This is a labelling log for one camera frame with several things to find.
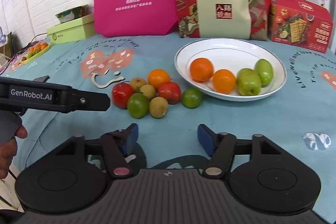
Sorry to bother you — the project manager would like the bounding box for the green oval jujube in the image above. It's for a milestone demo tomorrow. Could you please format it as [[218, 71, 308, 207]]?
[[254, 59, 273, 87]]

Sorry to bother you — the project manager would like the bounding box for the orange back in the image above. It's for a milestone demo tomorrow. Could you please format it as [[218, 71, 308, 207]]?
[[147, 69, 171, 90]]

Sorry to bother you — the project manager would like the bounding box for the yellow fruit tray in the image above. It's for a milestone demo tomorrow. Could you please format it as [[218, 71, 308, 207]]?
[[20, 42, 50, 65]]

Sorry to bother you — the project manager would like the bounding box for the orange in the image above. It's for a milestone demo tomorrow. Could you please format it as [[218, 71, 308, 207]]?
[[189, 58, 214, 83], [147, 69, 171, 90], [213, 69, 236, 94]]

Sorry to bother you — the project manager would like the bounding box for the person's left hand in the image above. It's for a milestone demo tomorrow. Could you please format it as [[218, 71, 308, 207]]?
[[0, 125, 28, 179]]

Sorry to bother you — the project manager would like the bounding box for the teal printed tablecloth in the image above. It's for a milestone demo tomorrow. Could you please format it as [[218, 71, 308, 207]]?
[[4, 33, 335, 223]]

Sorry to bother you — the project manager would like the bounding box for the white ceramic plate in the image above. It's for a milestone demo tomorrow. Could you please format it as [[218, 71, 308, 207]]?
[[174, 38, 287, 102]]

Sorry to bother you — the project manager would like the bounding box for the green round fruit back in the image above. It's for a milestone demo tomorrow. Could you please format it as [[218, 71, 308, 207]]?
[[182, 88, 203, 109]]

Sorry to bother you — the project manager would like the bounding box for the green patterned bowl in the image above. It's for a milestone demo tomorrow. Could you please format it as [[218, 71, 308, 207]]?
[[55, 5, 88, 23]]

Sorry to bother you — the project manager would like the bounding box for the red apple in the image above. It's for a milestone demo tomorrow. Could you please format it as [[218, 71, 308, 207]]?
[[112, 83, 134, 109], [158, 82, 181, 105]]

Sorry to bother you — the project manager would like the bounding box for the red cracker box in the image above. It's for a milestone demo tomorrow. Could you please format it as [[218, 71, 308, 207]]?
[[268, 0, 333, 53]]

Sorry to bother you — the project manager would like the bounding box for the green pear-like fruit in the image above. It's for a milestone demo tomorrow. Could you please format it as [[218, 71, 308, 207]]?
[[236, 68, 261, 96]]

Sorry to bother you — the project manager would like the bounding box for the light green box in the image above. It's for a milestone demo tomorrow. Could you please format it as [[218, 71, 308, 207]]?
[[47, 14, 97, 44]]

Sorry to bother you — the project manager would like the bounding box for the green round fruit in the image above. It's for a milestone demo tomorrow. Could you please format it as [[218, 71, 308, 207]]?
[[127, 93, 149, 119], [182, 88, 203, 109]]

